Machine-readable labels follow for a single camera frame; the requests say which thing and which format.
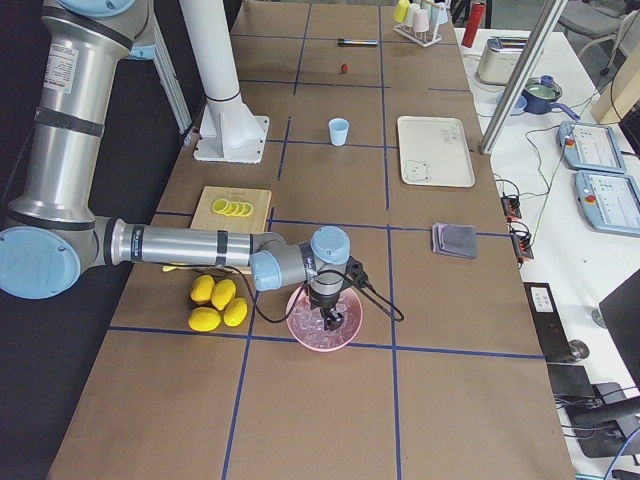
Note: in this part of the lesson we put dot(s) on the upper teach pendant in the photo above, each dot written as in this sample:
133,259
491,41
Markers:
586,146

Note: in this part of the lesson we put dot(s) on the lemon slices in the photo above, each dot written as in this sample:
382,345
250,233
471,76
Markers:
232,208

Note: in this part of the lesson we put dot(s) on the black monitor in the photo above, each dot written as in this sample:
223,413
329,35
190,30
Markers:
620,311

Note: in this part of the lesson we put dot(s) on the wooden cutting board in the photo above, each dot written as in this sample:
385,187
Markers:
205,219

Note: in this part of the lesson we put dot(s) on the lower teach pendant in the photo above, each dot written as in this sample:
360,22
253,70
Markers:
610,202

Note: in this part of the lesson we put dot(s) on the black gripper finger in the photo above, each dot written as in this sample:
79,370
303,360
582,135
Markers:
333,323

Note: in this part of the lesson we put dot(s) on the aluminium frame post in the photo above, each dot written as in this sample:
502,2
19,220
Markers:
537,40

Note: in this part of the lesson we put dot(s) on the steel muddler black tip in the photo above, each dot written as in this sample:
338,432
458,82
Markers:
347,42

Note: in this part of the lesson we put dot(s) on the yellow lemon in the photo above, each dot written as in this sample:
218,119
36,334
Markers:
201,289
235,312
204,319
223,293

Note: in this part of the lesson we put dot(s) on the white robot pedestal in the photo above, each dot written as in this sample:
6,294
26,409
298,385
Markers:
229,132

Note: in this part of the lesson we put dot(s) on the pink cup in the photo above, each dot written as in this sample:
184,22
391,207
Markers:
420,21

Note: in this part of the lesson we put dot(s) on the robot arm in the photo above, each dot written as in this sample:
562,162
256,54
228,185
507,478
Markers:
53,237

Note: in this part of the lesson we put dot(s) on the white cup rack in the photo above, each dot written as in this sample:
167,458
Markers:
438,17

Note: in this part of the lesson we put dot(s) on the light blue cup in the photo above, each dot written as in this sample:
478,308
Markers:
338,131

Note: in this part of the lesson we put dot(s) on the red cylinder bottle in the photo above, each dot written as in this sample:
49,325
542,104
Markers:
477,11

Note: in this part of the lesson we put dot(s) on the blue pot with lid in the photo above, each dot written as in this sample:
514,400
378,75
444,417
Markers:
542,95

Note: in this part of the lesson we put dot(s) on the folded grey purple cloth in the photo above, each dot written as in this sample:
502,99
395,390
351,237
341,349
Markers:
454,240

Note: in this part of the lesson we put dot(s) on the cream tray with bear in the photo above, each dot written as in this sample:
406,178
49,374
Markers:
433,152

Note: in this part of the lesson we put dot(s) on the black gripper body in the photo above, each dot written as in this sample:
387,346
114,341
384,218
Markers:
323,302

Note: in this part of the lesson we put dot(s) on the pink bowl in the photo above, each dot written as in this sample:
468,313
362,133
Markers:
324,346

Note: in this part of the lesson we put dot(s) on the clear ice cubes pile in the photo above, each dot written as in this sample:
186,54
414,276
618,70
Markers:
305,325

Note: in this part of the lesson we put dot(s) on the yellow cup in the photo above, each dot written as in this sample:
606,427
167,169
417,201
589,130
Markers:
400,11

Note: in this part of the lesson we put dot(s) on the teach pendant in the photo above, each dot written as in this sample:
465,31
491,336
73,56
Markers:
610,202
586,146

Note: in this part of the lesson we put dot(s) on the yellow knife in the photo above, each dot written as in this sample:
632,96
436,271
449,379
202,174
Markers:
169,268

